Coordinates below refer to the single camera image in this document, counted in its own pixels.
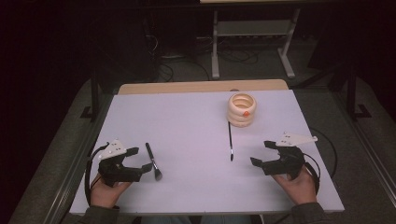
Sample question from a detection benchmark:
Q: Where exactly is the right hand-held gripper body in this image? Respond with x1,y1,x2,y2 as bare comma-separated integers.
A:
264,132,318,181

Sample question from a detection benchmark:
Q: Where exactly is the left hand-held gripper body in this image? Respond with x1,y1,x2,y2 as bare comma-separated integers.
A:
97,138,144,188

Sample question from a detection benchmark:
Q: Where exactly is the black makeup brush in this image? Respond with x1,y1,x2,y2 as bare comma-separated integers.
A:
145,142,163,182

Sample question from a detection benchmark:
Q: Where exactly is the thin black liner brush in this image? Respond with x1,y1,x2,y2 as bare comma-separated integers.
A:
227,120,234,162

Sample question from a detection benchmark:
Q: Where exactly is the cream ribbed brush holder cup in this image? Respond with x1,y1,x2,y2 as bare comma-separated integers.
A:
226,92,258,128

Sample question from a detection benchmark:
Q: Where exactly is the person's right hand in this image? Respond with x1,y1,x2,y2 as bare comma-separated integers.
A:
272,169,318,205

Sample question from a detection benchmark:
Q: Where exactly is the person's left hand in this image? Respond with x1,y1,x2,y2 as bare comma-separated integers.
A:
90,174,132,209

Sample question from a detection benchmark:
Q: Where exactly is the white board sheet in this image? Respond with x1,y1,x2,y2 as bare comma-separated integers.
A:
68,89,346,217

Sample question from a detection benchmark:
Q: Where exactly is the wooden table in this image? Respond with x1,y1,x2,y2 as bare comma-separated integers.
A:
117,78,289,96

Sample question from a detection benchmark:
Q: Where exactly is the white metal stand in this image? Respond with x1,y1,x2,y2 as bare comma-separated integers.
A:
210,8,302,80

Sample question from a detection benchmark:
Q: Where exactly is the right hand-held gripper cable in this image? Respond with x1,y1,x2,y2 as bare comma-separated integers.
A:
302,126,339,196

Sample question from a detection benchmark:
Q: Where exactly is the hand-held gripper cable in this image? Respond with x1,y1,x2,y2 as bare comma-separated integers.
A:
84,142,110,206
302,126,339,196

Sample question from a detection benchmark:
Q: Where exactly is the left hand-held gripper cable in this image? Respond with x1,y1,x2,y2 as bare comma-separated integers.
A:
84,142,110,206

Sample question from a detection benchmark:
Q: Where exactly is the black metal frame leg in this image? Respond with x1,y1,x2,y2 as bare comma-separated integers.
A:
79,69,101,123
346,63,373,121

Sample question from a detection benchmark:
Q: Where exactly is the aluminium rail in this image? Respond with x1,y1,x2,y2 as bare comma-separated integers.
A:
330,90,396,200
43,92,115,224

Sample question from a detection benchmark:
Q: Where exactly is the tangle of floor cables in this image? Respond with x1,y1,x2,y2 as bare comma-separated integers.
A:
146,34,260,82

